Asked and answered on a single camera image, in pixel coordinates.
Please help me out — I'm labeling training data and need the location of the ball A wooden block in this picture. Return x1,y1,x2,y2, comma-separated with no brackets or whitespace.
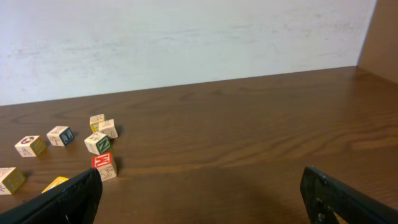
15,136,47,157

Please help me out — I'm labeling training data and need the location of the red side wooden block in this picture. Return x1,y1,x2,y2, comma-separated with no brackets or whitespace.
98,119,119,139

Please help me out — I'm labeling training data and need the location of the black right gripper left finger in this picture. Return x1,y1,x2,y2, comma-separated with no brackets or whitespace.
1,168,103,223

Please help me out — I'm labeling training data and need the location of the umbrella wooden block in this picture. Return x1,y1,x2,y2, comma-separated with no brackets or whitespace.
47,126,74,147

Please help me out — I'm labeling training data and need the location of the yellow side wooden block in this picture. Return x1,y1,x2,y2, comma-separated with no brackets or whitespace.
90,114,105,133

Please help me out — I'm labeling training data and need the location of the red M wooden block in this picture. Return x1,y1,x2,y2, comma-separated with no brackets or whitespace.
91,152,118,182

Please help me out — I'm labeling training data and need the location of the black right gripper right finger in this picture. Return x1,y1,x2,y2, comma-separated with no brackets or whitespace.
300,166,397,224

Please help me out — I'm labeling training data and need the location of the green N wooden block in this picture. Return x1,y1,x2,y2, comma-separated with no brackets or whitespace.
84,133,111,155

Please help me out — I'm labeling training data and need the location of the W wooden block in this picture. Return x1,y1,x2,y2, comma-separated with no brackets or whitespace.
0,167,25,195

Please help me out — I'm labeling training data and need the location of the yellow top wooden block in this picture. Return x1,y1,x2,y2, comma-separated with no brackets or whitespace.
42,176,68,193

